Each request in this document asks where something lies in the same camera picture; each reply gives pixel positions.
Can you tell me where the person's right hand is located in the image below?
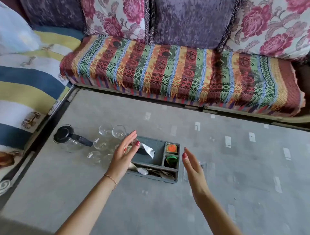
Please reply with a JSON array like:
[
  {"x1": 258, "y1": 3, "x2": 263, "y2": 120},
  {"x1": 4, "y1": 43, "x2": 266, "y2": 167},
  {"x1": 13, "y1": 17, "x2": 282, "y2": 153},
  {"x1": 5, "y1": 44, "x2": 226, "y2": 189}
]
[{"x1": 181, "y1": 147, "x2": 211, "y2": 206}]

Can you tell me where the person's left hand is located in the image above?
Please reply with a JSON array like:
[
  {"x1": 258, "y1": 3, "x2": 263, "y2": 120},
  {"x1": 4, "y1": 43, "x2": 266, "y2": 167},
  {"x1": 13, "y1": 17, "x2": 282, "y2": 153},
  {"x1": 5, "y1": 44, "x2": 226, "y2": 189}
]
[{"x1": 104, "y1": 130, "x2": 141, "y2": 184}]

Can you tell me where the group of clear glasses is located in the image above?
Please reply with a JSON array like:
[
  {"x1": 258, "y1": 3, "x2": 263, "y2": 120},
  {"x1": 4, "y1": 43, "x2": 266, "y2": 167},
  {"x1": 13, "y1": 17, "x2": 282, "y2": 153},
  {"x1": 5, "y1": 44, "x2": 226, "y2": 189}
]
[{"x1": 87, "y1": 124, "x2": 128, "y2": 169}]

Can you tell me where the blue fabric organizer box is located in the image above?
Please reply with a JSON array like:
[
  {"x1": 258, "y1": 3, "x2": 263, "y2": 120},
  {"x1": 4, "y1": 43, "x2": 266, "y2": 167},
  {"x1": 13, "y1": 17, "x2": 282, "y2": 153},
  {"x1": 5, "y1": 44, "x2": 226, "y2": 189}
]
[{"x1": 126, "y1": 135, "x2": 181, "y2": 184}]

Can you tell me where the glass kettle with black lid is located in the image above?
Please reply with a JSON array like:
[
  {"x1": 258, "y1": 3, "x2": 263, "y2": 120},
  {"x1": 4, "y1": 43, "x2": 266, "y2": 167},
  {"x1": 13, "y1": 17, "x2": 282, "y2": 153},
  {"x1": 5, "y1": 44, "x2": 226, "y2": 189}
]
[{"x1": 53, "y1": 125, "x2": 94, "y2": 153}]

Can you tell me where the person's left forearm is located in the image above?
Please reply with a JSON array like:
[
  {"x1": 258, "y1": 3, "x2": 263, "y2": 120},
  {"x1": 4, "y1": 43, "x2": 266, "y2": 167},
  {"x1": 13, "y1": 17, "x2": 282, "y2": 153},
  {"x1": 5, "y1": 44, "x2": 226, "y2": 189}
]
[{"x1": 55, "y1": 174, "x2": 118, "y2": 235}]

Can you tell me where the person's right forearm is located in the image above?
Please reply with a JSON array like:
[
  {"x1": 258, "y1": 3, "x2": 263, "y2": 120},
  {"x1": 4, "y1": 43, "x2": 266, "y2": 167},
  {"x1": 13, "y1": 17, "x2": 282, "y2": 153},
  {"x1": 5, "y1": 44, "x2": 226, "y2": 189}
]
[{"x1": 193, "y1": 191, "x2": 243, "y2": 235}]

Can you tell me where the white tissue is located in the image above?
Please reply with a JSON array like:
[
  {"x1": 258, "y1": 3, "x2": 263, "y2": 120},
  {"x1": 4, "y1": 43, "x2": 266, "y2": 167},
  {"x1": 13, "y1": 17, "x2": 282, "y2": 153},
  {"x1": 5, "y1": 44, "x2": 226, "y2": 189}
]
[{"x1": 140, "y1": 143, "x2": 155, "y2": 159}]

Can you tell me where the grey table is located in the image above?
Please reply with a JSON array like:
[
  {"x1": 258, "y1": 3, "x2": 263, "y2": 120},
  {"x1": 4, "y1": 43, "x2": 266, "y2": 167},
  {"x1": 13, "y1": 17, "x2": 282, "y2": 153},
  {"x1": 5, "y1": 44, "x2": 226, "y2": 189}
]
[{"x1": 0, "y1": 87, "x2": 310, "y2": 235}]

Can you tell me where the colourful striped woven sofa throw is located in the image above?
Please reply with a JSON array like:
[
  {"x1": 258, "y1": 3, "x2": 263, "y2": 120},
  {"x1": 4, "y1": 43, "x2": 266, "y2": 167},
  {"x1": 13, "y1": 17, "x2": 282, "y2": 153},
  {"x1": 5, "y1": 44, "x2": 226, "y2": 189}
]
[{"x1": 59, "y1": 35, "x2": 306, "y2": 117}]

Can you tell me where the brown sofa with cream carving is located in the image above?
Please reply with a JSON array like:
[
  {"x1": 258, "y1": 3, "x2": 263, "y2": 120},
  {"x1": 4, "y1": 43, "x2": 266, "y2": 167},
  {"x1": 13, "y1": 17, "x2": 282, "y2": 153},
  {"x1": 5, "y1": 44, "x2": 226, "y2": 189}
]
[
  {"x1": 0, "y1": 150, "x2": 34, "y2": 197},
  {"x1": 72, "y1": 58, "x2": 310, "y2": 131}
]

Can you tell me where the blue yellow white striped blanket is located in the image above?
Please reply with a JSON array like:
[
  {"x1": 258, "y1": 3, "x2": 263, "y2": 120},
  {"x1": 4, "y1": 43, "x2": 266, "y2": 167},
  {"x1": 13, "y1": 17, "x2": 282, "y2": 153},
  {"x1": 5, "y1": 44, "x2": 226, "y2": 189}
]
[{"x1": 0, "y1": 25, "x2": 84, "y2": 168}]

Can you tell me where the floral rose cushion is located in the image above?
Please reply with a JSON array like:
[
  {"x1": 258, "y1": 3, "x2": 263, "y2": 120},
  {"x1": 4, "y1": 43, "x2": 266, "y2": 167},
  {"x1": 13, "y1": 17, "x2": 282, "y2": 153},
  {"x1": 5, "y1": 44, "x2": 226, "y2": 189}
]
[
  {"x1": 225, "y1": 0, "x2": 310, "y2": 60},
  {"x1": 80, "y1": 0, "x2": 150, "y2": 44}
]

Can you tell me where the purple velvet cushion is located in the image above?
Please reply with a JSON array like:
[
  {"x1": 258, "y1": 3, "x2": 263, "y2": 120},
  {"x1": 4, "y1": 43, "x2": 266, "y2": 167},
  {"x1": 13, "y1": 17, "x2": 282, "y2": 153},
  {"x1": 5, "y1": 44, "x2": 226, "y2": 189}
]
[
  {"x1": 149, "y1": 0, "x2": 240, "y2": 50},
  {"x1": 19, "y1": 0, "x2": 85, "y2": 32}
]

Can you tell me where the light blue pillow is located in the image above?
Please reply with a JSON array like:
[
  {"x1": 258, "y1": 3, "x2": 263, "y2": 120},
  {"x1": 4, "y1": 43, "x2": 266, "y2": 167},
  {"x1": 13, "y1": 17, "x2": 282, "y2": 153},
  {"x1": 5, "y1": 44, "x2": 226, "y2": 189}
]
[{"x1": 0, "y1": 1, "x2": 42, "y2": 55}]

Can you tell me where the red string bracelet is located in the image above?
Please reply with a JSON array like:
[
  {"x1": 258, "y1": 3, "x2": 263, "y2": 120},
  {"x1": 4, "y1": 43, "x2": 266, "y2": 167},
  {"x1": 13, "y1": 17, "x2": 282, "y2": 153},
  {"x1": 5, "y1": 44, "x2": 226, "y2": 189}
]
[{"x1": 103, "y1": 173, "x2": 118, "y2": 191}]

